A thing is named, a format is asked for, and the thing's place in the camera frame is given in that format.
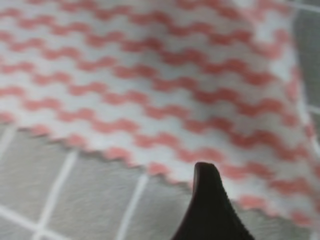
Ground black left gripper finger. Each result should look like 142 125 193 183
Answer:
172 162 254 240

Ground pink white wavy towel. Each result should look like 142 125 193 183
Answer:
0 0 320 230

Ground grey grid tablecloth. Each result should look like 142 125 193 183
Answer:
0 0 320 240

